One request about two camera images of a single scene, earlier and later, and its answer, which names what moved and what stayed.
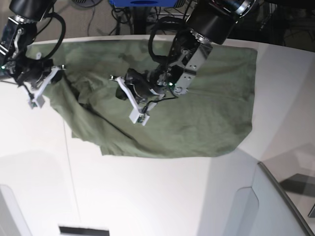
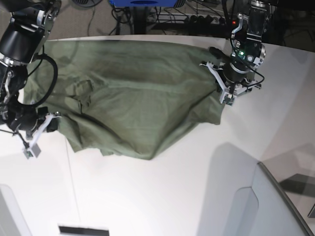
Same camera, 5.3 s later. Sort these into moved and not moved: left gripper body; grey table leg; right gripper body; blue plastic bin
Moved: left gripper body; right gripper body
Not moved: grey table leg; blue plastic bin
